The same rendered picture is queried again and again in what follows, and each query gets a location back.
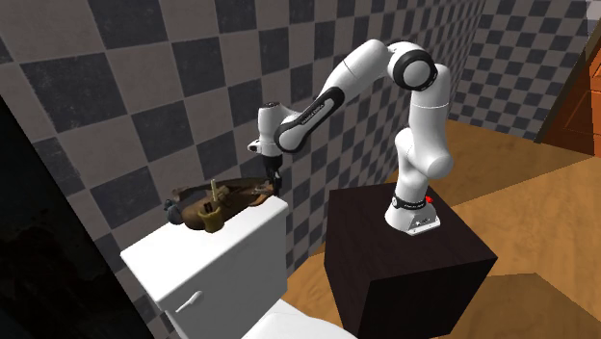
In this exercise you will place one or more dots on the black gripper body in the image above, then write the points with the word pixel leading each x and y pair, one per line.
pixel 273 165

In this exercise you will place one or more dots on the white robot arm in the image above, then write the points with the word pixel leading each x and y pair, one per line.
pixel 422 122

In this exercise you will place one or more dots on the brown lying figure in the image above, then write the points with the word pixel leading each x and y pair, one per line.
pixel 239 197

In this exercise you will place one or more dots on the olive cup with stick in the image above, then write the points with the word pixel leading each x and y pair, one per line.
pixel 211 219

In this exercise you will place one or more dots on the white toilet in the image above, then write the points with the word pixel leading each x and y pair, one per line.
pixel 225 263

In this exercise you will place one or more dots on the dark robot stand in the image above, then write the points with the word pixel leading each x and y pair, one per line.
pixel 404 272

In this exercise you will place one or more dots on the orange wooden door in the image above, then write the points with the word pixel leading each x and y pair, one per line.
pixel 580 112

